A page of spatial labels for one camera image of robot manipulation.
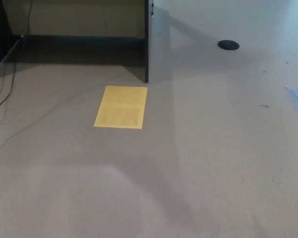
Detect yellow rectangular floor sheet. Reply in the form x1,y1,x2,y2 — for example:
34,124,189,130
93,85,148,129

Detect thin grey floor cable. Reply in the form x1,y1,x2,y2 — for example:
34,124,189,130
0,84,109,158

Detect thin black cable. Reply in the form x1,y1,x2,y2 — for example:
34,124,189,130
0,0,32,117

